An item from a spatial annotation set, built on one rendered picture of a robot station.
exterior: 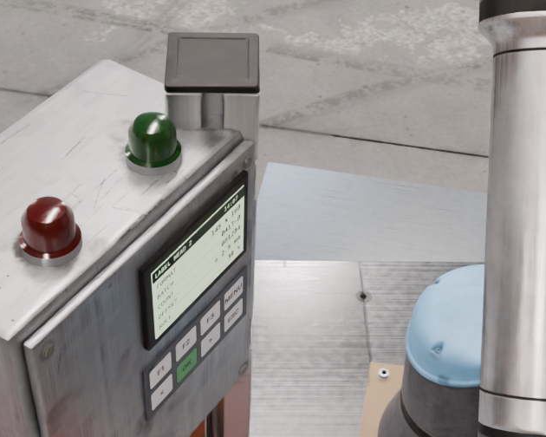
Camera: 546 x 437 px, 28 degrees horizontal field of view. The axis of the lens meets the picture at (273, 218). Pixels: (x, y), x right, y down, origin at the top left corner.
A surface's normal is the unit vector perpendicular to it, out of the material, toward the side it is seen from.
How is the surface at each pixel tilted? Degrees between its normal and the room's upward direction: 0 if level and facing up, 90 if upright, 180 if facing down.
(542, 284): 48
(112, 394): 90
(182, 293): 90
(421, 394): 93
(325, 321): 0
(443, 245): 0
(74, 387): 90
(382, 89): 0
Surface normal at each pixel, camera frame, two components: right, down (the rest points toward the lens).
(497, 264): -0.93, -0.04
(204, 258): 0.83, 0.40
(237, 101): 0.02, 0.70
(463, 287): -0.14, -0.69
